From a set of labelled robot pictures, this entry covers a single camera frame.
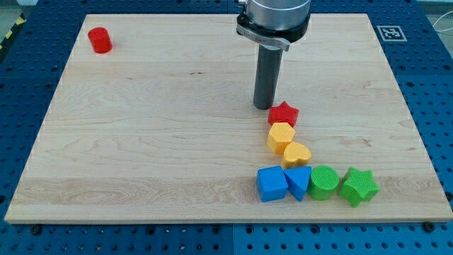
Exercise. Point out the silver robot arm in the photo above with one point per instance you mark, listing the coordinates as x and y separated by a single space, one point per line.
275 24

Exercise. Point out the yellow heart block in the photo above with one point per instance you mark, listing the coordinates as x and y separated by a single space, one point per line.
295 154

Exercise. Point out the yellow hexagon block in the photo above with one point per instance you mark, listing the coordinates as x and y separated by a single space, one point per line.
279 136

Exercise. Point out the red star block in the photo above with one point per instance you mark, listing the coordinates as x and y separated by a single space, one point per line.
283 113

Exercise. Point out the blue cube block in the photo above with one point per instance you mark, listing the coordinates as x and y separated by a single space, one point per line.
271 184

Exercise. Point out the wooden board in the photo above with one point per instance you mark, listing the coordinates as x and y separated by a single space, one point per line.
162 128

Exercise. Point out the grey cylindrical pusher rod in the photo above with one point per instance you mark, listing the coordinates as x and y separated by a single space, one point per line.
267 73

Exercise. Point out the blue triangle block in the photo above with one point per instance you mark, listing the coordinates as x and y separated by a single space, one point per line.
298 180

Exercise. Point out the green cylinder block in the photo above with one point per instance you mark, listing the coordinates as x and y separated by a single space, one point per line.
324 180

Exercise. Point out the green star block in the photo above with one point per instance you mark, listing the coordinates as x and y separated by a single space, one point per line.
358 186

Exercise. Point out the red cylinder block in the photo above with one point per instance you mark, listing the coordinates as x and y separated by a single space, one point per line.
100 40

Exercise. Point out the white fiducial marker tag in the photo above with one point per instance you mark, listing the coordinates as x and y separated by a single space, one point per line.
391 33

